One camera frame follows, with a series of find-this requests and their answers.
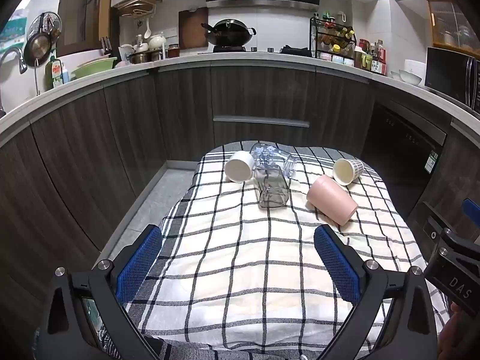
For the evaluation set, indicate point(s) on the black and white checked cloth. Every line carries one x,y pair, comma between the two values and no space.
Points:
243,270

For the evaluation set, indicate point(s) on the white teapot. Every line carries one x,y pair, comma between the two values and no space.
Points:
157,42

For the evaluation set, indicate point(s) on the steel faucet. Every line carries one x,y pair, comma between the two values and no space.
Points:
17,54

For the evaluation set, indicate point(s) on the clear round glass cup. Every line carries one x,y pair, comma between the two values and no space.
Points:
273,156

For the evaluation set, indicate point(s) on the white ladle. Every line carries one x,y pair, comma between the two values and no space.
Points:
147,32

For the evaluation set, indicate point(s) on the pink cup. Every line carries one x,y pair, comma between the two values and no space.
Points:
332,200

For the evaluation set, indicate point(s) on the white bowl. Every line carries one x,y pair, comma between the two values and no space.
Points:
408,77

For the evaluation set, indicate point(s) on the wall poster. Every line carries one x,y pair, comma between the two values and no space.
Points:
15,26

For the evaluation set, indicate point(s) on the gas stove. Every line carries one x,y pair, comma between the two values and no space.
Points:
240,49

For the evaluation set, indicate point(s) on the wall rack with boards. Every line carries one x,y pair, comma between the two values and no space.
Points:
137,4

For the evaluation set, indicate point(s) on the wooden glass-door cabinet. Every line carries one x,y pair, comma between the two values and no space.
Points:
452,24

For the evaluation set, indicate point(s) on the person's right hand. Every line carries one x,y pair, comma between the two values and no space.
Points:
459,333

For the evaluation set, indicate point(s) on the hanging frying pan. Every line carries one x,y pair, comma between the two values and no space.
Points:
36,47

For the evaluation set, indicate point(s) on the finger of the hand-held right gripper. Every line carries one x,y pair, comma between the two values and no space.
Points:
471,212

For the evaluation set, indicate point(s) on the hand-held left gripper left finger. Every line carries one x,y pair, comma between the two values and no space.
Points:
137,266

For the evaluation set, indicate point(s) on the plain white cup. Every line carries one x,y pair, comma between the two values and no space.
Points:
239,168

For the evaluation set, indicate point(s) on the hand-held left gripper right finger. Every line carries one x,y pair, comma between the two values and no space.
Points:
337,266

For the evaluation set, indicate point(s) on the grey striped cloth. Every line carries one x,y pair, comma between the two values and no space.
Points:
225,353

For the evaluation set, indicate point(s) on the red-lid jar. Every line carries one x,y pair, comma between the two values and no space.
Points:
363,45

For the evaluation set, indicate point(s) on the steel pot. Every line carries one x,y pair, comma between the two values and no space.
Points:
139,57

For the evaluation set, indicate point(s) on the white cup with striped print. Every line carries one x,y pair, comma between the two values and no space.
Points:
347,170

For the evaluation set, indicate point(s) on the wooden cutting board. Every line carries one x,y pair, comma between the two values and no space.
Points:
192,28

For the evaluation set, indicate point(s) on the brown jar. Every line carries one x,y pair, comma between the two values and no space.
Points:
173,51

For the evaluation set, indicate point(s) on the green basin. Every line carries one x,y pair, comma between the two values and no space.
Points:
93,69

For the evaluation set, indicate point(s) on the black spice rack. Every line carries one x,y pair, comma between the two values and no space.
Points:
333,37

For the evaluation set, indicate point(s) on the blue bottle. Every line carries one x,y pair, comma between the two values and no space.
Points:
65,75

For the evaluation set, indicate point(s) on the black dishwasher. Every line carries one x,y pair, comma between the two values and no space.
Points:
401,150

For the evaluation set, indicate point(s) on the grey square glass cup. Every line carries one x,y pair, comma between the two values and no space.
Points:
270,189

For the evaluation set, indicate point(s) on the black wok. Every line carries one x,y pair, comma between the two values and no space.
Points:
229,33

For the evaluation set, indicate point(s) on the black microwave oven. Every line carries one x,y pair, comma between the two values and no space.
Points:
446,77

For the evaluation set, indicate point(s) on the green dish soap bottle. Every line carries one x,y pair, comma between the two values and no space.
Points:
54,75

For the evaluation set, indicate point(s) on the dark sauce bottle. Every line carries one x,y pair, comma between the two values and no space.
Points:
378,62

